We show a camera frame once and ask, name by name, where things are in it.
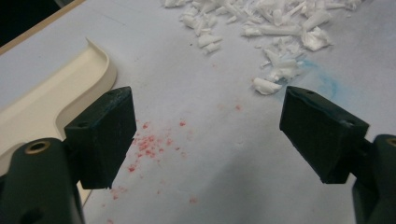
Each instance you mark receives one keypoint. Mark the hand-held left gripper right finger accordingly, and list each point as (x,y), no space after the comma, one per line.
(320,137)

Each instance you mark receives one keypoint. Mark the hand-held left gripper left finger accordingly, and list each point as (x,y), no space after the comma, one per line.
(102,140)

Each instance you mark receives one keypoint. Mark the cream plastic dustpan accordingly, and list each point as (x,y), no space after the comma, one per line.
(46,96)

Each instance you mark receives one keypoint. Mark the pile of white paper scraps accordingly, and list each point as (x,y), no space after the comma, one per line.
(275,30)

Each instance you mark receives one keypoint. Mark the scattered red crumbs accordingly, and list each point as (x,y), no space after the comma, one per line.
(146,145)

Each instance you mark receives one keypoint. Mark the white board sheet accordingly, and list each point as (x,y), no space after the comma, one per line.
(218,155)

